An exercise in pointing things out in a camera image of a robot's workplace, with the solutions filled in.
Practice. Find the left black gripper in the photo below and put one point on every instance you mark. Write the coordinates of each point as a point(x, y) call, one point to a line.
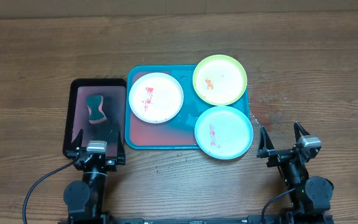
point(110, 165)

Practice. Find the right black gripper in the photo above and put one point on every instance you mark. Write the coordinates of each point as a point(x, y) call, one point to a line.
point(268, 151)

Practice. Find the green and orange sponge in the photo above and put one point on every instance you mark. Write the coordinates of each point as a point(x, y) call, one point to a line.
point(95, 108)

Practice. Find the light blue plate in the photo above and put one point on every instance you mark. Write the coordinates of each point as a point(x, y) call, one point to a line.
point(224, 132)

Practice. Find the white plate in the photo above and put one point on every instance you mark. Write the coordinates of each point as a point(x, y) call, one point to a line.
point(156, 97)

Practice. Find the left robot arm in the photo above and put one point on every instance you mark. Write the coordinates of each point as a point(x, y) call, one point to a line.
point(85, 198)

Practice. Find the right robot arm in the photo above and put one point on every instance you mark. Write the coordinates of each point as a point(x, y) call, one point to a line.
point(309, 196)

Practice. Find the black plastic tray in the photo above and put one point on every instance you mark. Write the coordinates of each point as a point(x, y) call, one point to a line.
point(114, 106)

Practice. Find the teal plastic tray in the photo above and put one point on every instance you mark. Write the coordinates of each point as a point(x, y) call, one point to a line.
point(178, 132)

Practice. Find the yellow-green plate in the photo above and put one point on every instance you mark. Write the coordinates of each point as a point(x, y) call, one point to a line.
point(219, 80)

